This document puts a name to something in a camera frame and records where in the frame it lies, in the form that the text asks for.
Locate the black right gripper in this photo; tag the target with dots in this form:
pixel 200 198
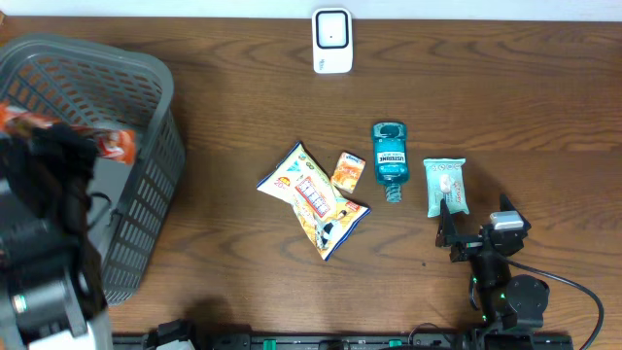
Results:
pixel 467 245

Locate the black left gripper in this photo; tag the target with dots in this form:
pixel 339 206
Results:
pixel 51 141

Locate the pale green wipes pack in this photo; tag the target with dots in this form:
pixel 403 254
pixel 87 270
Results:
pixel 445 182

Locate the red brown snack packet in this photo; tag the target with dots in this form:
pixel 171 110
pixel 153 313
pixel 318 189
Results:
pixel 117 145

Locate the teal mouthwash bottle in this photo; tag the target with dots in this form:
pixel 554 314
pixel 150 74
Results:
pixel 390 158

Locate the small orange juice carton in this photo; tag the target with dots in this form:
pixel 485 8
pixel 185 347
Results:
pixel 347 172

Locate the yellow snack bag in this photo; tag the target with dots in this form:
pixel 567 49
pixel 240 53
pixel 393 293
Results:
pixel 326 216

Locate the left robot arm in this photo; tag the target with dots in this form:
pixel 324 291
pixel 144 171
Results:
pixel 51 290

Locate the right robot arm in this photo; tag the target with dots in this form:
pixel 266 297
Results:
pixel 512 306

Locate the white barcode scanner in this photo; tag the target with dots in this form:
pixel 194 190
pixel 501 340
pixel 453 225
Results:
pixel 332 41

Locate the grey plastic shopping basket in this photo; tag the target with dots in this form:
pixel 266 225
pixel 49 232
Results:
pixel 101 86

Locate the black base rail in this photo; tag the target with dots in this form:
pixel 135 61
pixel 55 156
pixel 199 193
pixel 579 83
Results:
pixel 421 340

